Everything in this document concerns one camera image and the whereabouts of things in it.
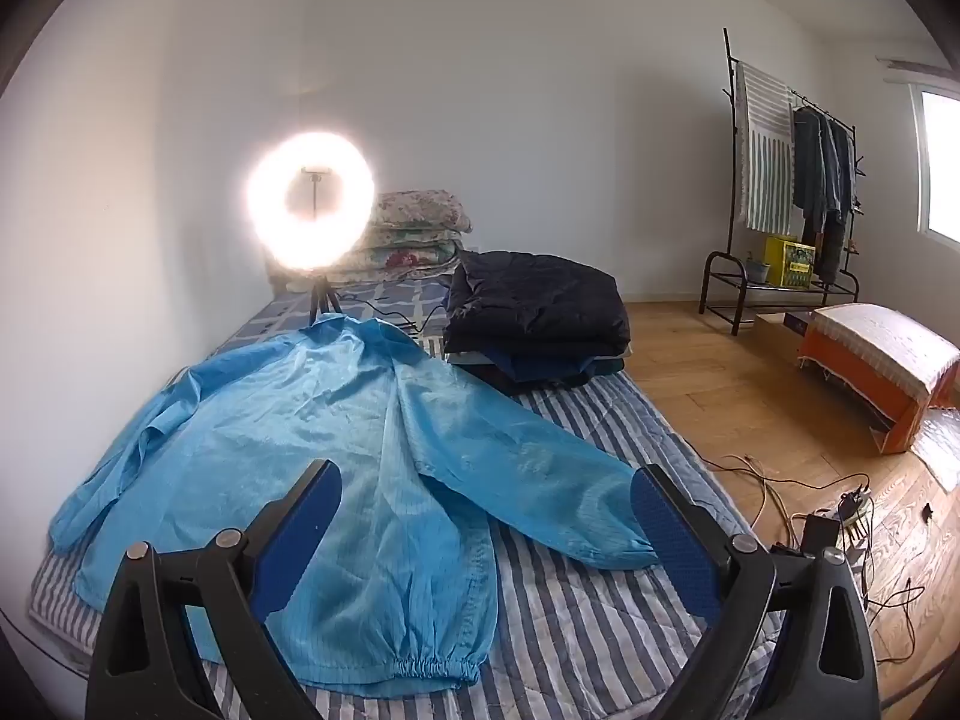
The hanging dark clothes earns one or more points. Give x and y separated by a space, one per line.
821 172

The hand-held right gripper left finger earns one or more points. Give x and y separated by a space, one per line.
300 532

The green white striped towel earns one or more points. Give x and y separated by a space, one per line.
765 165

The white power strip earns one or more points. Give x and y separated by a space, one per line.
855 508

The light blue jacket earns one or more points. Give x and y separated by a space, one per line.
360 427

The blue plaid bedsheet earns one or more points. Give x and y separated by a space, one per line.
390 296

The black metal clothes rack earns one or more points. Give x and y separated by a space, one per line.
726 165

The cardboard box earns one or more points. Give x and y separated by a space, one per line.
776 337

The small grey pot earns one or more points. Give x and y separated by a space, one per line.
757 268

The stack of floral pillows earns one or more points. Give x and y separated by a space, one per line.
420 210

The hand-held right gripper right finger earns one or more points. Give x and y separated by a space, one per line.
667 532

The yellow box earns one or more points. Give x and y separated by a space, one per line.
787 262

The orange box with lace cover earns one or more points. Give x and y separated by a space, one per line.
877 360

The blue white striped quilt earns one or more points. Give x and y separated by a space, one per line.
570 615

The window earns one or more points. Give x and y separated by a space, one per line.
941 165

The bubble wrap sheet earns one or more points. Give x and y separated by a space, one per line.
941 446

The pile of folded dark clothes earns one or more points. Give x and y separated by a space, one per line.
525 300

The black power adapter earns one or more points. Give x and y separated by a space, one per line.
817 532

